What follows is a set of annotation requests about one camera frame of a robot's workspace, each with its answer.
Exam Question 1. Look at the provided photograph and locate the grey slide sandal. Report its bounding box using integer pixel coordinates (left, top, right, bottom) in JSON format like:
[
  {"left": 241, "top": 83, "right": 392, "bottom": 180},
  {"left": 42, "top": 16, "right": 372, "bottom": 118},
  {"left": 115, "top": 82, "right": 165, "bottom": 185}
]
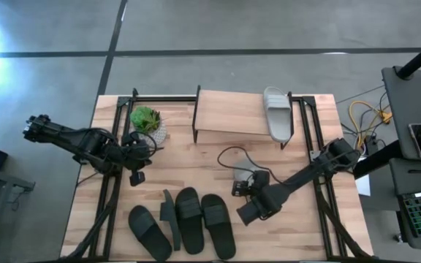
[
  {"left": 262, "top": 86, "right": 292, "bottom": 143},
  {"left": 233, "top": 159, "right": 258, "bottom": 183}
]

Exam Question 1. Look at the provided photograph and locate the black slide sandal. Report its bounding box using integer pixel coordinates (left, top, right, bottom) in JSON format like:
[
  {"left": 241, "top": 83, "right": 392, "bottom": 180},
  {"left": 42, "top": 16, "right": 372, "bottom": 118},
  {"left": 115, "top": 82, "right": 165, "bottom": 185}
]
[
  {"left": 159, "top": 188, "right": 182, "bottom": 252},
  {"left": 200, "top": 193, "right": 237, "bottom": 261},
  {"left": 175, "top": 186, "right": 205, "bottom": 256},
  {"left": 128, "top": 205, "right": 173, "bottom": 262}
]

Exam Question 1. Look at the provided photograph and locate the wooden shelf with black legs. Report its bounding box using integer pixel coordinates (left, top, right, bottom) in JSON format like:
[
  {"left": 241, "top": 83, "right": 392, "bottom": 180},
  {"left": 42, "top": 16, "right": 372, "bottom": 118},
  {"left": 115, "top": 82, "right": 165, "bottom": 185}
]
[{"left": 191, "top": 84, "right": 295, "bottom": 150}]

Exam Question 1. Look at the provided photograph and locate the green succulent in white pot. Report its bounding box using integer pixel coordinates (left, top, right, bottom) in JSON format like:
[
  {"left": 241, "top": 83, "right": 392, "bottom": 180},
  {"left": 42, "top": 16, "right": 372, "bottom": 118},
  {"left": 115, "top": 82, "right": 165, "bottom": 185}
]
[{"left": 129, "top": 105, "right": 168, "bottom": 145}]

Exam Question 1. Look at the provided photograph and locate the white paper sheet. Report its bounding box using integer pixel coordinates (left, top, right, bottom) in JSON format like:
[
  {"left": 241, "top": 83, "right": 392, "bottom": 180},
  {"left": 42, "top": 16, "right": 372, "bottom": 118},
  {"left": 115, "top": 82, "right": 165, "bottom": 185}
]
[{"left": 354, "top": 174, "right": 371, "bottom": 197}]

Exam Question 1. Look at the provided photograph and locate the black diagonal bar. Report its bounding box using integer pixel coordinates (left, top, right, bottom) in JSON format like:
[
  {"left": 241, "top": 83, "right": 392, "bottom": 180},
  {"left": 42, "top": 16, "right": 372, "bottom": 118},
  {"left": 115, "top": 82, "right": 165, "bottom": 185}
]
[{"left": 352, "top": 140, "right": 403, "bottom": 180}]

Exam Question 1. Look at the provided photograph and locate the grey side table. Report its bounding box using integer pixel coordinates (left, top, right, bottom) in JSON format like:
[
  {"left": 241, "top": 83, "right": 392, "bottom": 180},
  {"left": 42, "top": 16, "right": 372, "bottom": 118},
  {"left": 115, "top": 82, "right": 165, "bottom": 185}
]
[{"left": 381, "top": 65, "right": 421, "bottom": 161}]

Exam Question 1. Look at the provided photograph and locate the black round pole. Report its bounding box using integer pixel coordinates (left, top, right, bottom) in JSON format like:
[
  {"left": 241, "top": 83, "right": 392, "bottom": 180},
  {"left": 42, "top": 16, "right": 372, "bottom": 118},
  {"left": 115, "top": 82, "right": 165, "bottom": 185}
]
[{"left": 395, "top": 32, "right": 421, "bottom": 80}]

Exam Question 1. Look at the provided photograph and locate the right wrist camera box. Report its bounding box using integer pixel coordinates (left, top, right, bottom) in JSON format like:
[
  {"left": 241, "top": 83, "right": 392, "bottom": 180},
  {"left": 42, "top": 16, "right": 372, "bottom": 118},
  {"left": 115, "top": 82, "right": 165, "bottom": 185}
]
[{"left": 231, "top": 180, "right": 248, "bottom": 197}]

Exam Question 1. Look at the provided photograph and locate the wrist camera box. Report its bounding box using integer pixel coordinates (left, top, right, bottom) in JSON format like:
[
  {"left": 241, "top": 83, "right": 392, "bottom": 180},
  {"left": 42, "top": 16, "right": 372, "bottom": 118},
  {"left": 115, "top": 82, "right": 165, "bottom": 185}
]
[
  {"left": 231, "top": 180, "right": 248, "bottom": 197},
  {"left": 129, "top": 170, "right": 146, "bottom": 187}
]

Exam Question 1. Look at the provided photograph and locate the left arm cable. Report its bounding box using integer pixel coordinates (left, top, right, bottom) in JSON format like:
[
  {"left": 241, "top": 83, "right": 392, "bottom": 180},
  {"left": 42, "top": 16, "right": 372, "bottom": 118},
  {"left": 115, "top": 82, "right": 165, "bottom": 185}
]
[{"left": 129, "top": 130, "right": 159, "bottom": 156}]

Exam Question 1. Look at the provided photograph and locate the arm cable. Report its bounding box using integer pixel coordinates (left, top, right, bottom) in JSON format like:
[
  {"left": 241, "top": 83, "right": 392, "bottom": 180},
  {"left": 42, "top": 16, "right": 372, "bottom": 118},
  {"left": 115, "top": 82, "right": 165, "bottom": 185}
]
[
  {"left": 216, "top": 145, "right": 285, "bottom": 184},
  {"left": 129, "top": 130, "right": 159, "bottom": 156}
]

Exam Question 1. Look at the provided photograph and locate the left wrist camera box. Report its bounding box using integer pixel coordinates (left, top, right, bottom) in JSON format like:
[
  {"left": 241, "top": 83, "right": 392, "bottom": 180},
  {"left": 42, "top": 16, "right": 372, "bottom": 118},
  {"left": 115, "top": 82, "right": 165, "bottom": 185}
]
[{"left": 129, "top": 170, "right": 146, "bottom": 187}]

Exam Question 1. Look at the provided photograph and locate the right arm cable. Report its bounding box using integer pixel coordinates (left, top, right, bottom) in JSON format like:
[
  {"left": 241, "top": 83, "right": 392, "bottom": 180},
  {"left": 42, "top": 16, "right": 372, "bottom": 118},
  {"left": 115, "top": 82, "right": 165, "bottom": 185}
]
[{"left": 216, "top": 145, "right": 285, "bottom": 184}]

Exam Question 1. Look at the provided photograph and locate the black aluminium table frame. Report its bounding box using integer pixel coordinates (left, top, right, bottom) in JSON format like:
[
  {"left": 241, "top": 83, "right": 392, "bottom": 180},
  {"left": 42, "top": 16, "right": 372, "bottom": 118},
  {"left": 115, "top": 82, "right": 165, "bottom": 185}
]
[{"left": 58, "top": 87, "right": 374, "bottom": 263}]

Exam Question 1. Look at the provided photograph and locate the yellow cable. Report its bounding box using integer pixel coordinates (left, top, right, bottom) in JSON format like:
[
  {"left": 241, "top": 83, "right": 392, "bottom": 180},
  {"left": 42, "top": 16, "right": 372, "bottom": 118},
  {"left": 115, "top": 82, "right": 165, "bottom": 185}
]
[{"left": 348, "top": 100, "right": 393, "bottom": 147}]

